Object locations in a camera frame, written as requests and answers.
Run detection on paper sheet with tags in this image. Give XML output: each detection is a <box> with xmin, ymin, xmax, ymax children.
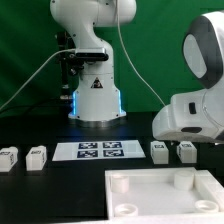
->
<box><xmin>52</xmin><ymin>140</ymin><xmax>145</xmax><ymax>161</ymax></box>

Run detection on black camera on stand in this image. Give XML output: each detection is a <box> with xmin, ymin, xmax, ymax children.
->
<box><xmin>56</xmin><ymin>32</ymin><xmax>112</xmax><ymax>121</ymax></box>

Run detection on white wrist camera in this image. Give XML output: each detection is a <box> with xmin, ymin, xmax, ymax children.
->
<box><xmin>152</xmin><ymin>90</ymin><xmax>224</xmax><ymax>143</ymax></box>

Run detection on white square tabletop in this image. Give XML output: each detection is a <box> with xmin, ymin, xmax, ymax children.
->
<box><xmin>105</xmin><ymin>167</ymin><xmax>224</xmax><ymax>224</ymax></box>

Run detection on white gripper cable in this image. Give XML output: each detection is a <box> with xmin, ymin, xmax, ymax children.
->
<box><xmin>115</xmin><ymin>0</ymin><xmax>168</xmax><ymax>108</ymax></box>

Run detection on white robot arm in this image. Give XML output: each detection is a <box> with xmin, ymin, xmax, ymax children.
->
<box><xmin>50</xmin><ymin>0</ymin><xmax>224</xmax><ymax>143</ymax></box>

